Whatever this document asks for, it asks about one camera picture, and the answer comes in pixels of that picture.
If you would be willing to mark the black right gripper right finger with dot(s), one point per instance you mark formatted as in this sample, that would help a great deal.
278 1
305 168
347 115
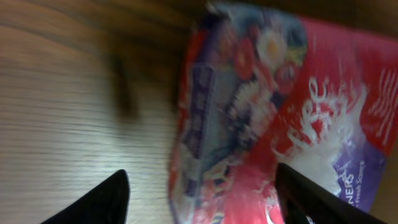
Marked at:
303 201

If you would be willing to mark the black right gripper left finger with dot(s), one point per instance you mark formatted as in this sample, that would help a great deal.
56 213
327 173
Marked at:
107 203

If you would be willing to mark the red purple snack packet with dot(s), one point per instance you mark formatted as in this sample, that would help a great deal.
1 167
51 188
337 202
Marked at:
261 86

